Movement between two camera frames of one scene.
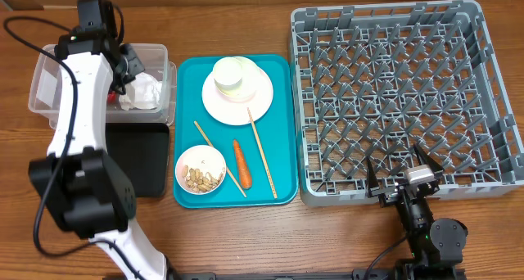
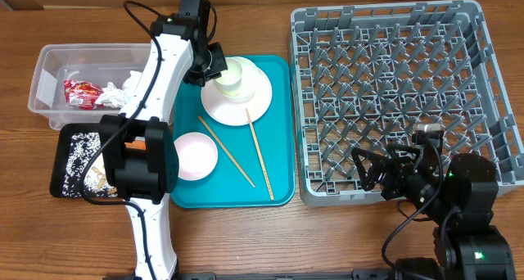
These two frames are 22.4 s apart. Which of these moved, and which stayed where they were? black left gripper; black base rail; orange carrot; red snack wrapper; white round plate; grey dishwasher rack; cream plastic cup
Moved: red snack wrapper; black left gripper; orange carrot
Stayed: cream plastic cup; black base rail; grey dishwasher rack; white round plate
